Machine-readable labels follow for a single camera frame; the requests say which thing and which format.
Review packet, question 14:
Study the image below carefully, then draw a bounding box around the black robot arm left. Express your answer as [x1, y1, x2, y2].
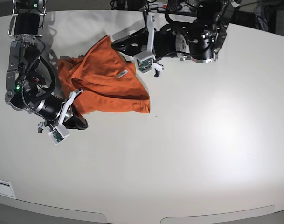
[111, 0, 240, 63]

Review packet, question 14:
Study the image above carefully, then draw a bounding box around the white power strip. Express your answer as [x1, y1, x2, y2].
[146, 0, 197, 13]

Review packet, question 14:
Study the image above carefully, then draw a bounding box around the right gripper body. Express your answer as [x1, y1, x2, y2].
[36, 95, 67, 124]

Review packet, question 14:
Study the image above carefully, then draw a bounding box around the black equipment box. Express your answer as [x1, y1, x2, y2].
[228, 9, 277, 33]

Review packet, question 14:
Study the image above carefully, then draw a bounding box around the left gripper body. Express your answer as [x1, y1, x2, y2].
[153, 24, 187, 61]

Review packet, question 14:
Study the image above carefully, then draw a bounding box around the orange T-shirt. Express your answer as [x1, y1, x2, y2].
[57, 35, 151, 115]

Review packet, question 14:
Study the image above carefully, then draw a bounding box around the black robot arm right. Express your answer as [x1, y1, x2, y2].
[5, 0, 88, 130]

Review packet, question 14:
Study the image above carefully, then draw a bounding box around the white label sticker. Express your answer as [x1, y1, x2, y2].
[0, 180, 16, 199]

